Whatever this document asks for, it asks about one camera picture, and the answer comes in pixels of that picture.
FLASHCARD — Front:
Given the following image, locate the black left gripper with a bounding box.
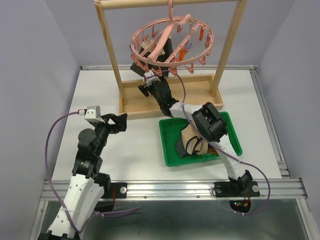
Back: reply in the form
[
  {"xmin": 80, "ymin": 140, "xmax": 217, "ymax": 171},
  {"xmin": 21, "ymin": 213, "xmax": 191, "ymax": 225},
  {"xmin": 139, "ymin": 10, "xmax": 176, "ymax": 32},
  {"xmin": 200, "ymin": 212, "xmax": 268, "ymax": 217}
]
[{"xmin": 90, "ymin": 112, "xmax": 127, "ymax": 155}]

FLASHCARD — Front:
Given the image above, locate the dark olive underwear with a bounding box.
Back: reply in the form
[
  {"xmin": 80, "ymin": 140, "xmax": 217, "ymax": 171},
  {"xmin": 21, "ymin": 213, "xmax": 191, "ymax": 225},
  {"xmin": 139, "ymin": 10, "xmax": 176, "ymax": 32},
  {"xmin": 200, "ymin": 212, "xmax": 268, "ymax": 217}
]
[{"xmin": 128, "ymin": 37, "xmax": 175, "ymax": 78}]

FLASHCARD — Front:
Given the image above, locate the pink round clip hanger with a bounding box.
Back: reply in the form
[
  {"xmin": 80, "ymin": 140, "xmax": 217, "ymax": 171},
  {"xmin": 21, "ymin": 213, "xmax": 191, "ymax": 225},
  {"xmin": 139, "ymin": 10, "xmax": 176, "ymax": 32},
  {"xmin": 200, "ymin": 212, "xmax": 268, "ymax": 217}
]
[{"xmin": 129, "ymin": 0, "xmax": 214, "ymax": 77}]

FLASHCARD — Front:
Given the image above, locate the blue striped underwear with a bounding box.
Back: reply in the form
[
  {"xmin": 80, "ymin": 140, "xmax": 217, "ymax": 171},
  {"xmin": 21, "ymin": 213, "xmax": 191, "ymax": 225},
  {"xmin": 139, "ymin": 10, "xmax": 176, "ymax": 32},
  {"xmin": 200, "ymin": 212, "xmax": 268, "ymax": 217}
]
[{"xmin": 175, "ymin": 134, "xmax": 191, "ymax": 159}]

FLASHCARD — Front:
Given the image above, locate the cream navy-trim underwear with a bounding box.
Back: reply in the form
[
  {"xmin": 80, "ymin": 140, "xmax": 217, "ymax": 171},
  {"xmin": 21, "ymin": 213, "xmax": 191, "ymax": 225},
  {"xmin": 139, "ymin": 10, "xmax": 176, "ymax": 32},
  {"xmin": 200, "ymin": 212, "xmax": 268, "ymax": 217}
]
[{"xmin": 181, "ymin": 124, "xmax": 208, "ymax": 155}]

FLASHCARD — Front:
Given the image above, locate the brown underwear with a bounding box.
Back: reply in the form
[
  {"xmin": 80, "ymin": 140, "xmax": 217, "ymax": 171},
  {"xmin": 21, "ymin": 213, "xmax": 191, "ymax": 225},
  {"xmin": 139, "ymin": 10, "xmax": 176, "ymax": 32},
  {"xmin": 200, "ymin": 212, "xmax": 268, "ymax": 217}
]
[{"xmin": 207, "ymin": 147, "xmax": 218, "ymax": 155}]

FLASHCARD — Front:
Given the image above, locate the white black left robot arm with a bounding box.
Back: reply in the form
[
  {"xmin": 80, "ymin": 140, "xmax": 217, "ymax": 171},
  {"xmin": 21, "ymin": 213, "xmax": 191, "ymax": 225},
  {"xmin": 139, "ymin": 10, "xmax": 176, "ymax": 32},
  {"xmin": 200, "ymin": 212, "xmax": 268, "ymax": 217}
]
[{"xmin": 38, "ymin": 106, "xmax": 128, "ymax": 240}]

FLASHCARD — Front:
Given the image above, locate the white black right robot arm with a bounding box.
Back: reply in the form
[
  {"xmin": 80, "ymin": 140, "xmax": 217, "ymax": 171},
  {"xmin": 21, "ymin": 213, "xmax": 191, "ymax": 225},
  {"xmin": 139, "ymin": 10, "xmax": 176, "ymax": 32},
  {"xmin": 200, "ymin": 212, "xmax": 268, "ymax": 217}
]
[{"xmin": 138, "ymin": 75, "xmax": 253, "ymax": 195}]

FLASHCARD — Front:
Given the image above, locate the wooden hanger rack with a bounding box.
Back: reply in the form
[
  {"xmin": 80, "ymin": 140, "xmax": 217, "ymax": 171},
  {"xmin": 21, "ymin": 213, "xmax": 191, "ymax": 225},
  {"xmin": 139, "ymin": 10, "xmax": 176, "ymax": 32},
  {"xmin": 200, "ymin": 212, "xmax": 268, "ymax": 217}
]
[{"xmin": 94, "ymin": 0, "xmax": 247, "ymax": 119}]

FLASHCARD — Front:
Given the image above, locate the green plastic tray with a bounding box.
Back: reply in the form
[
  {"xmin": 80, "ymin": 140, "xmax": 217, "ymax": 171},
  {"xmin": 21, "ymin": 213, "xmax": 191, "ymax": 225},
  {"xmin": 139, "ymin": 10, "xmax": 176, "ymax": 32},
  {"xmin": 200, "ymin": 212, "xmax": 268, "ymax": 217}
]
[{"xmin": 159, "ymin": 111, "xmax": 243, "ymax": 167}]

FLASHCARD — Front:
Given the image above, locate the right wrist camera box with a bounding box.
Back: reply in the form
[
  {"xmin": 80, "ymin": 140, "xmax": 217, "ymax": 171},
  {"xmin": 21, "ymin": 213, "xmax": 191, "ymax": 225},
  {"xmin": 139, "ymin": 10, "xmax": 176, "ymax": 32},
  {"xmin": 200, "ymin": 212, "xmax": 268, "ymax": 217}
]
[{"xmin": 142, "ymin": 70, "xmax": 157, "ymax": 86}]

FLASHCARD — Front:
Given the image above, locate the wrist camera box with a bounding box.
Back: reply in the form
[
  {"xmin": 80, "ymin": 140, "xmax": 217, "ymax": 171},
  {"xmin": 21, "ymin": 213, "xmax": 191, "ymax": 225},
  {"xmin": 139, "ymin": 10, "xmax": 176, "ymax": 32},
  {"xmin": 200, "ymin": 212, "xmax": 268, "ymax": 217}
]
[
  {"xmin": 77, "ymin": 105, "xmax": 105, "ymax": 123},
  {"xmin": 142, "ymin": 70, "xmax": 157, "ymax": 86}
]

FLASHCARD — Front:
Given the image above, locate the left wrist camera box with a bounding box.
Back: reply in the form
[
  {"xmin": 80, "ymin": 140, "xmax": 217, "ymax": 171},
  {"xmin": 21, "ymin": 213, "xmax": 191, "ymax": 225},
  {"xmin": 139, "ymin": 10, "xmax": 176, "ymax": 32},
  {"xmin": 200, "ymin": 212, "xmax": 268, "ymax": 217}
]
[{"xmin": 77, "ymin": 105, "xmax": 105, "ymax": 123}]

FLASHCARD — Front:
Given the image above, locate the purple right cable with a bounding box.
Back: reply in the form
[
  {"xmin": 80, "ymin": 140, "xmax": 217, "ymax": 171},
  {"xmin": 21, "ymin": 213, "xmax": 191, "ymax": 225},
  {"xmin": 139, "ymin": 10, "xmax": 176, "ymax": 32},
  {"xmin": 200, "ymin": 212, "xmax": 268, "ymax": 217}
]
[{"xmin": 147, "ymin": 69, "xmax": 271, "ymax": 216}]

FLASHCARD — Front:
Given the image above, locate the aluminium mounting rail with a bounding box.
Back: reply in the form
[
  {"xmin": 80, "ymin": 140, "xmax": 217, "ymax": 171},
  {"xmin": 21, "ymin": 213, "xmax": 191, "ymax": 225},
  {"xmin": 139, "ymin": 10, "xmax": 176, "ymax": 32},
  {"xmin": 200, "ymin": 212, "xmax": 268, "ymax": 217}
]
[{"xmin": 41, "ymin": 177, "xmax": 308, "ymax": 201}]

